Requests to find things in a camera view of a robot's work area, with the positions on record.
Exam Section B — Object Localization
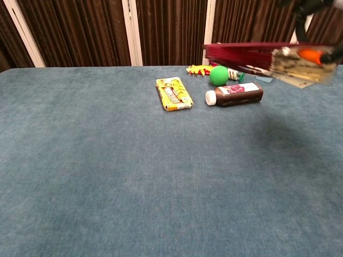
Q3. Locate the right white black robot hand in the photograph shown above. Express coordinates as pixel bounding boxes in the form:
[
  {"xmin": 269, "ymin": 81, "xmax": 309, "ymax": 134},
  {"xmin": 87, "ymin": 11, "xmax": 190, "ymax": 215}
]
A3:
[{"xmin": 280, "ymin": 0, "xmax": 343, "ymax": 65}]

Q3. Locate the red-ribbed white paper folding fan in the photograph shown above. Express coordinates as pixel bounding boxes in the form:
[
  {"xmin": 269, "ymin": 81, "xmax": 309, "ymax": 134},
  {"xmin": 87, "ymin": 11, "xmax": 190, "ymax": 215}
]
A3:
[{"xmin": 205, "ymin": 42, "xmax": 338, "ymax": 89}]

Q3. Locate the brown pleated curtain panel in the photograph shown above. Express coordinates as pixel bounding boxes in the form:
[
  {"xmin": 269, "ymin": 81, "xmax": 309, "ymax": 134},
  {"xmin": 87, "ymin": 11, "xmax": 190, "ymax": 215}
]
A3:
[
  {"xmin": 135, "ymin": 0, "xmax": 208, "ymax": 66},
  {"xmin": 210, "ymin": 0, "xmax": 300, "ymax": 66},
  {"xmin": 0, "ymin": 0, "xmax": 35, "ymax": 73},
  {"xmin": 305, "ymin": 4, "xmax": 343, "ymax": 66},
  {"xmin": 16, "ymin": 0, "xmax": 132, "ymax": 67}
]

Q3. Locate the light blue cube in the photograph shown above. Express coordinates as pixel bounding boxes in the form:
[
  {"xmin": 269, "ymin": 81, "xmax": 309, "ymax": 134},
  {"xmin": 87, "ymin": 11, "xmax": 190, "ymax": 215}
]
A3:
[{"xmin": 255, "ymin": 74, "xmax": 274, "ymax": 84}]

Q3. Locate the green foam ball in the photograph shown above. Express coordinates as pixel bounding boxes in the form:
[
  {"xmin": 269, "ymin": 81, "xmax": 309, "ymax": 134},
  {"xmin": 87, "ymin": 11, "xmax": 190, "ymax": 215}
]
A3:
[{"xmin": 209, "ymin": 65, "xmax": 230, "ymax": 86}]

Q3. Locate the brown bottle with white cap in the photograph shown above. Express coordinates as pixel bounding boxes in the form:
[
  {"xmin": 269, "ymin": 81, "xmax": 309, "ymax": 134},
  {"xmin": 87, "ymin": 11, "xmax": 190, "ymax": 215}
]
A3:
[{"xmin": 205, "ymin": 82, "xmax": 264, "ymax": 107}]

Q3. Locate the feather shuttlecock with green base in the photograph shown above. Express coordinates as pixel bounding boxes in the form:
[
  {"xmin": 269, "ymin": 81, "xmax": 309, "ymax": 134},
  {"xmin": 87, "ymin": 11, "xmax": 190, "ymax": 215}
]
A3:
[{"xmin": 186, "ymin": 64, "xmax": 246, "ymax": 82}]

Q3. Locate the yellow snack packet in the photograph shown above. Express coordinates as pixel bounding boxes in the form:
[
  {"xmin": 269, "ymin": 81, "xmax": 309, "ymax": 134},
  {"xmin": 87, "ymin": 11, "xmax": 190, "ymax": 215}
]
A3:
[{"xmin": 155, "ymin": 77, "xmax": 194, "ymax": 112}]

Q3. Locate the teal fabric table cover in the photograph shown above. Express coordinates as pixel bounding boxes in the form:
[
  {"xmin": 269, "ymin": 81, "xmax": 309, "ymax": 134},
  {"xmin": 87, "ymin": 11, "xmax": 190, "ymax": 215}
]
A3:
[{"xmin": 0, "ymin": 65, "xmax": 343, "ymax": 257}]

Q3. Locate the white screen frame post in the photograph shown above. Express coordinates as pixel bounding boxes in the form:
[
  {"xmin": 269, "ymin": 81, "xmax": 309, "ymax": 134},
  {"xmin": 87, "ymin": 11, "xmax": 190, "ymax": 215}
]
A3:
[
  {"xmin": 202, "ymin": 0, "xmax": 217, "ymax": 66},
  {"xmin": 290, "ymin": 13, "xmax": 314, "ymax": 44},
  {"xmin": 2, "ymin": 0, "xmax": 46, "ymax": 67},
  {"xmin": 121, "ymin": 0, "xmax": 143, "ymax": 66}
]

